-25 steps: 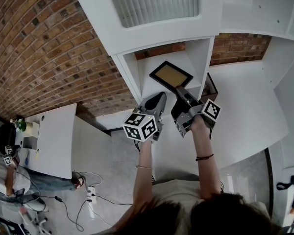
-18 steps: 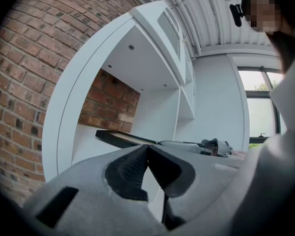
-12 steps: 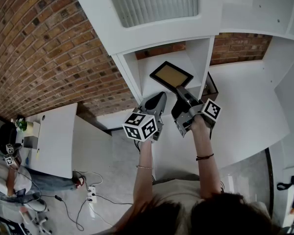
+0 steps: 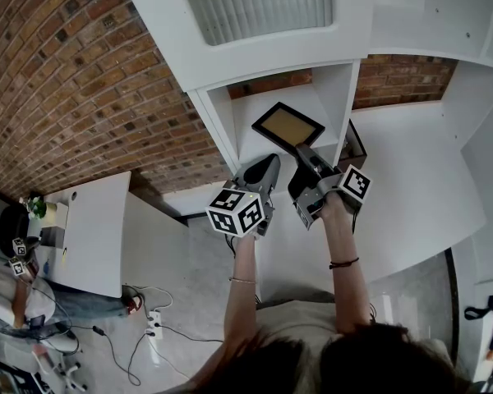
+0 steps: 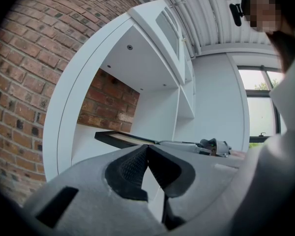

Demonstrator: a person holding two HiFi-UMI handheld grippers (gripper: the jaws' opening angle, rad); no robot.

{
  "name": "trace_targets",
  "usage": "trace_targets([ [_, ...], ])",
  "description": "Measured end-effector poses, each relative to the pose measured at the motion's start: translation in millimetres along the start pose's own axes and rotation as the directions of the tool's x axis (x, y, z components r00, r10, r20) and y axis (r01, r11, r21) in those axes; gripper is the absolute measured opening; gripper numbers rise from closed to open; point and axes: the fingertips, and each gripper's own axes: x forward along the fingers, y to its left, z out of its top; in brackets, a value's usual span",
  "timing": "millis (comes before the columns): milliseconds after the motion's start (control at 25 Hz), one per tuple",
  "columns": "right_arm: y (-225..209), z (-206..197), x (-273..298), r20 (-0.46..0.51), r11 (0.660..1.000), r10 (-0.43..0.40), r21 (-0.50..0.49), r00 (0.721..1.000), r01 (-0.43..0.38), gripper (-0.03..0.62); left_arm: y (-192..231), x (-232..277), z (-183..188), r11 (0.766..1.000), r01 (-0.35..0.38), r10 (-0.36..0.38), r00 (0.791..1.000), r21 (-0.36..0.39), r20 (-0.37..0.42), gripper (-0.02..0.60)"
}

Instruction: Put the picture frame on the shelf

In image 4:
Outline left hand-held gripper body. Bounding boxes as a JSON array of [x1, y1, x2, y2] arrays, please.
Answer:
[[205, 180, 276, 239]]

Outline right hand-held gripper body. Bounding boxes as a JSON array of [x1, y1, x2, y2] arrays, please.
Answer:
[[293, 164, 373, 231]]

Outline black picture frame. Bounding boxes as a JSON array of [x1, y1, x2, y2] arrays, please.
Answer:
[[251, 101, 327, 155]]

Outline person's left forearm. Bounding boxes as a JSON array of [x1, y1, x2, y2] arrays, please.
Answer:
[[225, 234, 259, 344]]

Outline person's right forearm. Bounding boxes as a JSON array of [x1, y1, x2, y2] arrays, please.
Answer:
[[318, 190, 373, 336]]

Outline white low ledge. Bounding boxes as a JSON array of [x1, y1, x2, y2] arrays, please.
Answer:
[[162, 181, 233, 221]]

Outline brown open box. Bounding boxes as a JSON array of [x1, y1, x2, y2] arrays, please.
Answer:
[[337, 119, 368, 167]]

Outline black elastic wrist band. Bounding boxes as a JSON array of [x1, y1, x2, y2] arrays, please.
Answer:
[[329, 256, 361, 270]]

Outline person's dark green trousers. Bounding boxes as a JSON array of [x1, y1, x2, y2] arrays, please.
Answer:
[[259, 287, 337, 308]]

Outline person's beige top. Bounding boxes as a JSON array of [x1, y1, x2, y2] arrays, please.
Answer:
[[254, 300, 346, 394]]

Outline white power strip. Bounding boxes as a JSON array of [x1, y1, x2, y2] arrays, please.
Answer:
[[146, 309, 164, 341]]

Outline white work table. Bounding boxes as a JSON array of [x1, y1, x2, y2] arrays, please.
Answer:
[[26, 170, 191, 301]]

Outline white cabinet fluted glass door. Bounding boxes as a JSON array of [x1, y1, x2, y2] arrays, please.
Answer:
[[117, 0, 375, 94]]

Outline white open shelf unit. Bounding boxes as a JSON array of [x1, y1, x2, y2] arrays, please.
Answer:
[[367, 0, 493, 73]]

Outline cream square box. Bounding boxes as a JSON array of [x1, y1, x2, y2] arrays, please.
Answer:
[[43, 201, 69, 225]]

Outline grey open box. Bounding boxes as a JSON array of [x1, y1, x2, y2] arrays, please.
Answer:
[[39, 226, 65, 248]]

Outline small green potted plant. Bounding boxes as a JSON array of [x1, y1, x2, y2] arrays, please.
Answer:
[[24, 195, 48, 221]]

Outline white office chair base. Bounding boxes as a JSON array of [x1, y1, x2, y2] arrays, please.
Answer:
[[32, 334, 87, 392]]

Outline black office chair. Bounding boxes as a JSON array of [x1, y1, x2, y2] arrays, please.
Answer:
[[0, 205, 30, 258]]

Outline white floor cable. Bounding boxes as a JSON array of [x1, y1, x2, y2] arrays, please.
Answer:
[[133, 285, 173, 315]]

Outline thin black floor cable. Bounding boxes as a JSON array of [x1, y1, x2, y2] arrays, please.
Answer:
[[155, 322, 225, 344]]

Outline black cable with adapter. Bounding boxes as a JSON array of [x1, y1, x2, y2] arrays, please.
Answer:
[[92, 324, 143, 387]]

